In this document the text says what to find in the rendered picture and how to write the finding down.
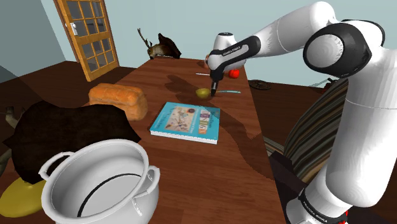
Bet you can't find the dark brown irregular slab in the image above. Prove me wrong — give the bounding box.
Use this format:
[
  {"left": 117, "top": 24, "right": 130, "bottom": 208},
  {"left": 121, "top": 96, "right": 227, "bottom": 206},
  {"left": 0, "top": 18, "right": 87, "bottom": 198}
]
[{"left": 0, "top": 101, "right": 142, "bottom": 185}]

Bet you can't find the dark round disc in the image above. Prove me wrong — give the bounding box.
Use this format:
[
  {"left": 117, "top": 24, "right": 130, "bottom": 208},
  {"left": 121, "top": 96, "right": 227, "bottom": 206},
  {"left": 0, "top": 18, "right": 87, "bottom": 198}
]
[{"left": 249, "top": 80, "right": 272, "bottom": 91}]

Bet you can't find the orange bread loaf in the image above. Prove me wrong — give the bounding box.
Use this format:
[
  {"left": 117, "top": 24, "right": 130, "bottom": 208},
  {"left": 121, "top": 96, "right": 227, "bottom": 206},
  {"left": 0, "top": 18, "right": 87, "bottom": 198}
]
[{"left": 88, "top": 82, "right": 149, "bottom": 122}]

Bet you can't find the blue book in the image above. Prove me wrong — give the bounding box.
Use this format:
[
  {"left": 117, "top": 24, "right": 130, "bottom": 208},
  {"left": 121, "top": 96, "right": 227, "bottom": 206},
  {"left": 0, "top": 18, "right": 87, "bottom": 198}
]
[{"left": 150, "top": 101, "right": 221, "bottom": 145}]

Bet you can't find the wooden door with glass panes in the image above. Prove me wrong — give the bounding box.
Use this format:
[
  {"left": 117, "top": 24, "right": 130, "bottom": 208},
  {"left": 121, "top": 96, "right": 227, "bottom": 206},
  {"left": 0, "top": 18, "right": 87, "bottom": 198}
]
[{"left": 53, "top": 0, "right": 120, "bottom": 82}]

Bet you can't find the yellow round cushion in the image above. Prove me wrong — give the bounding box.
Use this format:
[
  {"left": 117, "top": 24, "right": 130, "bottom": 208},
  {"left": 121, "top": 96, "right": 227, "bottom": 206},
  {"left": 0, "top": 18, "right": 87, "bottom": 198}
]
[{"left": 0, "top": 177, "right": 47, "bottom": 218}]

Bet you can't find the white pot with handles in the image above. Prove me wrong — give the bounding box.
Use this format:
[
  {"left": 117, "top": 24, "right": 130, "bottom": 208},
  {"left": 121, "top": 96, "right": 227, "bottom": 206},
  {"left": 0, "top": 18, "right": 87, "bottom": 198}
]
[{"left": 38, "top": 138, "right": 162, "bottom": 224}]

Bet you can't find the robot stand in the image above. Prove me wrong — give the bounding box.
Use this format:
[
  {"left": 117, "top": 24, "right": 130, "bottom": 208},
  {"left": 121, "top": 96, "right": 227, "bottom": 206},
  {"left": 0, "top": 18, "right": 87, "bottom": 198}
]
[{"left": 268, "top": 151, "right": 309, "bottom": 224}]

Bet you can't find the striped armchair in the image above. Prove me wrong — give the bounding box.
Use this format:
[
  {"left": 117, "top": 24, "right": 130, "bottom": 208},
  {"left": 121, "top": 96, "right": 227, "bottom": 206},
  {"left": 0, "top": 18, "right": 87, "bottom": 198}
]
[{"left": 263, "top": 77, "right": 350, "bottom": 184}]

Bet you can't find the deer head figure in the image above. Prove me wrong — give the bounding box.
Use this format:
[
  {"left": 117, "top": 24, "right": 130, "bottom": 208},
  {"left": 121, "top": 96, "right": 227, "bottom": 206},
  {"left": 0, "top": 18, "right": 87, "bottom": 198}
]
[{"left": 137, "top": 27, "right": 183, "bottom": 60}]

